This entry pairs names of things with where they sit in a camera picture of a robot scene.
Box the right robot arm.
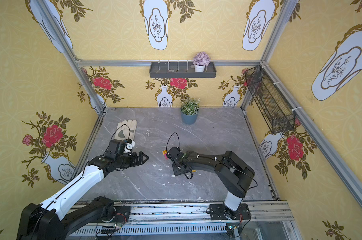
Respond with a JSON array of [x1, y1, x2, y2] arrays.
[[166, 147, 257, 213]]

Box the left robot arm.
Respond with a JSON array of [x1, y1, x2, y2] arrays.
[[16, 140, 149, 240]]

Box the beige work glove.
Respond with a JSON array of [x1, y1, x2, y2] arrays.
[[113, 120, 137, 141]]

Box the blue pot green plant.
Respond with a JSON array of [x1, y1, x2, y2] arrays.
[[181, 98, 200, 125]]

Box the purple flower white pot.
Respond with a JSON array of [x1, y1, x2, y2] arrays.
[[193, 52, 211, 73]]

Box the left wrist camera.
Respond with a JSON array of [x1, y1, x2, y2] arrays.
[[124, 139, 135, 153]]

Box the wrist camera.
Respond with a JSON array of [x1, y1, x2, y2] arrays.
[[167, 147, 184, 163], [124, 139, 135, 153]]

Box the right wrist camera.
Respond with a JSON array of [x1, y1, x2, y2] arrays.
[[167, 147, 184, 163]]

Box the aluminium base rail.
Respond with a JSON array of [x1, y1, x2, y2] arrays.
[[68, 201, 302, 240]]

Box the grey wall shelf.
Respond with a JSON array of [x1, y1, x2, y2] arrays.
[[149, 61, 217, 79]]

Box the black wire mesh basket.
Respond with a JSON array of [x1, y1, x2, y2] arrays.
[[244, 66, 296, 134]]

